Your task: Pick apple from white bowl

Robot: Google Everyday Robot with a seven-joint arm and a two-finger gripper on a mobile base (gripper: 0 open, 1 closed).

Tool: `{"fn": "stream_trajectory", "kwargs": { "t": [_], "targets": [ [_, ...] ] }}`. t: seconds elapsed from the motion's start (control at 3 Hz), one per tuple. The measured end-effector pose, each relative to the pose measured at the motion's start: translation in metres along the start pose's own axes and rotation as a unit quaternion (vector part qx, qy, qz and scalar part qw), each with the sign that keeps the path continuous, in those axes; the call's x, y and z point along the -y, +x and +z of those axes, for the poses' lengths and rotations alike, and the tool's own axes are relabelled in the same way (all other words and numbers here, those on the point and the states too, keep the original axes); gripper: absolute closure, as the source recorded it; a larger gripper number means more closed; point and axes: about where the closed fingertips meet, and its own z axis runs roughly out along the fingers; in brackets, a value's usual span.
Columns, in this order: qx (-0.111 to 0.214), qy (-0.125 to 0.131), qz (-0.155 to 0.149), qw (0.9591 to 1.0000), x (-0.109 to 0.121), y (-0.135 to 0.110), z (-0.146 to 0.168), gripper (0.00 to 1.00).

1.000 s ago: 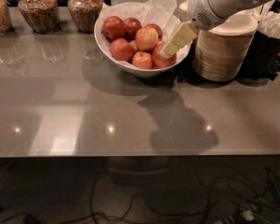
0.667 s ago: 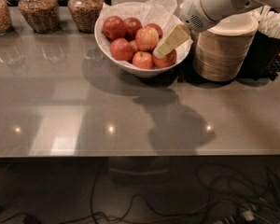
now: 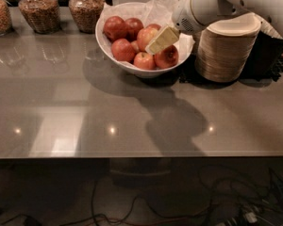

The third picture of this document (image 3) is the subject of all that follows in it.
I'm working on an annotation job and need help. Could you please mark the small hidden middle apple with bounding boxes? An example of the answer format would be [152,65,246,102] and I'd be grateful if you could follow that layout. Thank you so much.
[131,40,140,54]

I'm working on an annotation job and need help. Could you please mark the red apple back middle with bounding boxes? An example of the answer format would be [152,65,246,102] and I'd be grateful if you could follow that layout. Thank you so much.
[125,17,143,41]

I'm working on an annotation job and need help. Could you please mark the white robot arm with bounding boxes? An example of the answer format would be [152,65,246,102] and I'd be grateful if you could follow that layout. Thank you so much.
[146,0,283,55]

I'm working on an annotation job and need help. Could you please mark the red apple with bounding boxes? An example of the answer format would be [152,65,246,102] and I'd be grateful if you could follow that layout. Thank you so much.
[146,24,161,31]
[154,45,179,69]
[103,16,127,41]
[125,17,143,41]
[111,39,136,62]

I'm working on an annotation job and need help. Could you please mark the white ceramic bowl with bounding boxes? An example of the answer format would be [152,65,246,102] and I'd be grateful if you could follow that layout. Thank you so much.
[94,1,194,79]

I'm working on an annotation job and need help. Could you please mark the floor cables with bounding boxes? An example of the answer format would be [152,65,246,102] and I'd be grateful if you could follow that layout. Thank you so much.
[0,165,283,226]

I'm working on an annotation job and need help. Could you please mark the middle glass cereal jar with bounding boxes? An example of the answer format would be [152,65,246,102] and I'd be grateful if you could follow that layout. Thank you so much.
[18,0,60,34]

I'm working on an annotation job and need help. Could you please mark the red apple front left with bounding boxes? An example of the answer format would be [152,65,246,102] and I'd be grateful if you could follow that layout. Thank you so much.
[111,39,136,62]

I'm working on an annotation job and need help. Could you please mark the small apple front middle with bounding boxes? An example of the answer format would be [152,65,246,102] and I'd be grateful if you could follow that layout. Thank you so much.
[133,52,156,71]

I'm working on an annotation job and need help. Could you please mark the right glass cereal jar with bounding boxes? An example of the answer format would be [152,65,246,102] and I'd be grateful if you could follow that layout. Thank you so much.
[68,0,105,34]

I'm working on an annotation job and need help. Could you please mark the front stack paper bowls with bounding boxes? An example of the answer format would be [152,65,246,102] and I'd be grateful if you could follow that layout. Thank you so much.
[195,13,261,83]

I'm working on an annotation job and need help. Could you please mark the red apple front right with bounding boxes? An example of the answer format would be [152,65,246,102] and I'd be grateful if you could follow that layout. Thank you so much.
[154,45,179,69]

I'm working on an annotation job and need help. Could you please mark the white power adapter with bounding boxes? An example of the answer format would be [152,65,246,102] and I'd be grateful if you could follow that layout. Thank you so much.
[244,212,258,226]

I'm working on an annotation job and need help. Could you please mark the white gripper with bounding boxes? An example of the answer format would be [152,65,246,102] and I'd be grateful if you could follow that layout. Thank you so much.
[145,0,239,55]

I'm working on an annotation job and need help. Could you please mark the red apple back right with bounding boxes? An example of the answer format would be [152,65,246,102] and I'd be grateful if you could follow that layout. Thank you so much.
[146,24,161,31]

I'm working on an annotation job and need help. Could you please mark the white paper bowl liner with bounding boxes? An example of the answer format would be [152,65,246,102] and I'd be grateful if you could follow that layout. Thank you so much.
[98,0,196,72]

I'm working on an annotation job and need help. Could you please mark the red apple back left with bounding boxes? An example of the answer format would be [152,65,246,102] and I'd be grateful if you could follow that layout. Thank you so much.
[103,16,127,41]

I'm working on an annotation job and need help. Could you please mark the black rubber mat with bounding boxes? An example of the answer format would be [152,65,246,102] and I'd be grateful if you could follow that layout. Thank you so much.
[179,32,283,85]

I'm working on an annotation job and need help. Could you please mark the yellow-red apple centre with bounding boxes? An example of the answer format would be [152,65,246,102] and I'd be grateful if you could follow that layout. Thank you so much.
[137,27,158,52]

